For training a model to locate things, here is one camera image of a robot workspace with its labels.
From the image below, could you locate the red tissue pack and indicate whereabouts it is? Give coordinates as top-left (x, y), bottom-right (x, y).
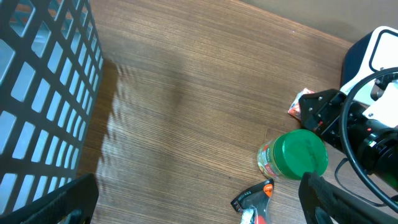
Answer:
top-left (288, 88), bottom-right (314, 121)

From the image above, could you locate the white barcode scanner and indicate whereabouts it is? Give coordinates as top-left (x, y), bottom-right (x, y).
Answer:
top-left (340, 26), bottom-right (397, 95)

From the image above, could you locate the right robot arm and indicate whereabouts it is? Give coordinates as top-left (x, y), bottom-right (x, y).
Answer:
top-left (298, 89), bottom-right (397, 189)

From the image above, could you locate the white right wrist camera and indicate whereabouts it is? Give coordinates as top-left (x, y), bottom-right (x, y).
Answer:
top-left (363, 79), bottom-right (397, 128)

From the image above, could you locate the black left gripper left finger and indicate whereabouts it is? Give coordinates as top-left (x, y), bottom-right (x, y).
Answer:
top-left (1, 173), bottom-right (99, 224)

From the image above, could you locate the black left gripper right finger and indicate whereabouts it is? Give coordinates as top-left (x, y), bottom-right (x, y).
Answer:
top-left (298, 172), bottom-right (397, 224)

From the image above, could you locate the grey plastic mesh basket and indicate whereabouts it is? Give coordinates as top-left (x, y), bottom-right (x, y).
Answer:
top-left (1, 0), bottom-right (104, 216)

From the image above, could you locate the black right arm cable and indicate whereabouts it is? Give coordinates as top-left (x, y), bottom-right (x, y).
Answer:
top-left (334, 67), bottom-right (398, 214)

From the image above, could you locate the green lid jar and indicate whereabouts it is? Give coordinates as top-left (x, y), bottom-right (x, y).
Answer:
top-left (257, 129), bottom-right (328, 180)

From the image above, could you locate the red black snack pouch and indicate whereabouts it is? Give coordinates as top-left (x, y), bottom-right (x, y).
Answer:
top-left (231, 179), bottom-right (274, 224)

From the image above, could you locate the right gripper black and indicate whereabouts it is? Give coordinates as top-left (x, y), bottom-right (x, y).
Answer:
top-left (298, 89), bottom-right (372, 152)

